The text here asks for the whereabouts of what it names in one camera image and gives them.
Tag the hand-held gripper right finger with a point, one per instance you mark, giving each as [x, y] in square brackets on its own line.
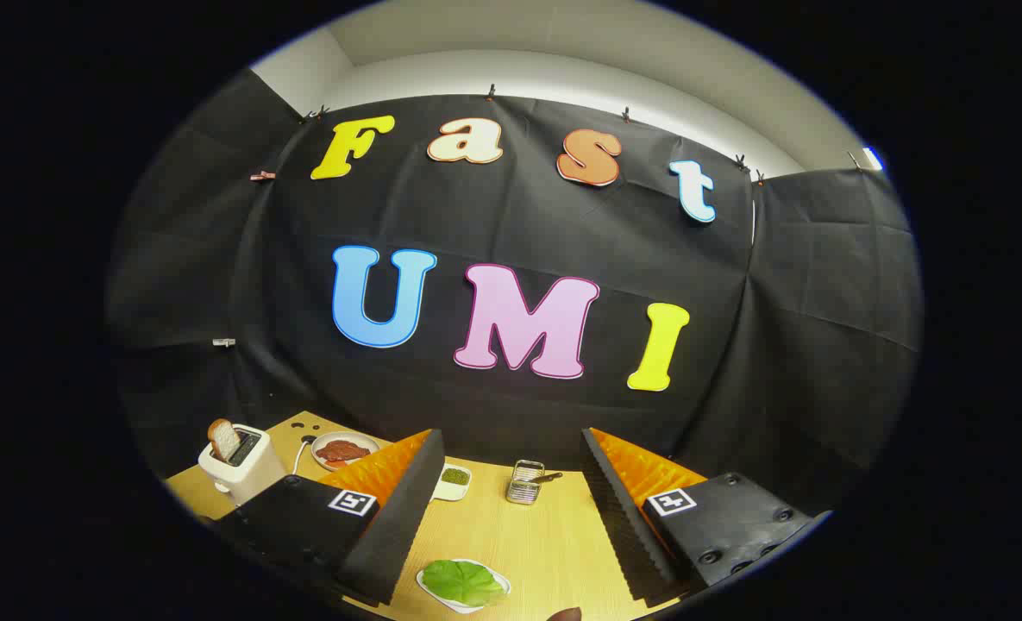
[623, 526]

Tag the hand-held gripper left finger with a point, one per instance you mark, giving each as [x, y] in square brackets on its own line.
[398, 526]

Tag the green lettuce leaf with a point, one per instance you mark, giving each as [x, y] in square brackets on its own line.
[463, 582]

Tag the white bread slice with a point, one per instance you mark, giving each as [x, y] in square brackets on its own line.
[224, 440]

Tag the white divided dish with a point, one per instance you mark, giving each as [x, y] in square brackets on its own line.
[452, 492]

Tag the pile of green beans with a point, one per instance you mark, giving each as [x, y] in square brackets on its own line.
[454, 475]

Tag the brown meat slice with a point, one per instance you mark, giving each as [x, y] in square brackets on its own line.
[343, 450]

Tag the white oval plate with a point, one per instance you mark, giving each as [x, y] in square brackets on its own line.
[357, 436]

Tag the white square plate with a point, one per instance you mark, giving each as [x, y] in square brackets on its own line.
[467, 608]

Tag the white toaster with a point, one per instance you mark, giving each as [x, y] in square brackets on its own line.
[247, 479]

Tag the black backdrop cloth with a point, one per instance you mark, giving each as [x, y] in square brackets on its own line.
[519, 216]

